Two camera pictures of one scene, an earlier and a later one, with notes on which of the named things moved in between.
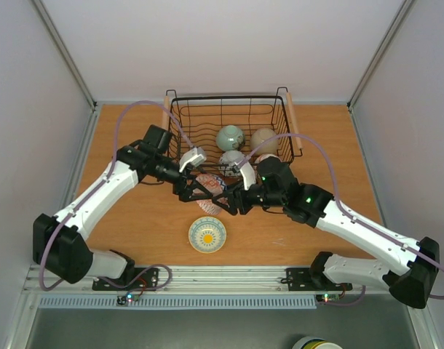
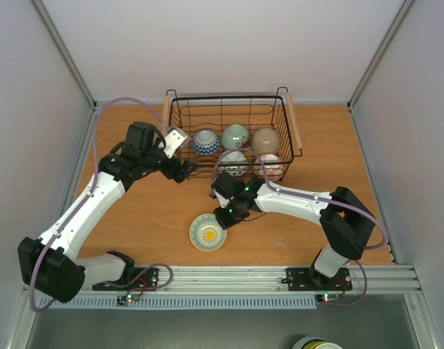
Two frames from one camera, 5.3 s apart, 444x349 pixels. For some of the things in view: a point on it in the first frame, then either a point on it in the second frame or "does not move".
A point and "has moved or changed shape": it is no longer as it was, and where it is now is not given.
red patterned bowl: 212,184 -> 206,142
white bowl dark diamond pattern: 227,160 does not move
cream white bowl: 261,134 does not move
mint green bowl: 231,138 has moved or changed shape
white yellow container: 314,342 does not move
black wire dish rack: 232,132 does not move
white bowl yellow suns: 207,234 does not move
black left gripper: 185,193 -> 183,173
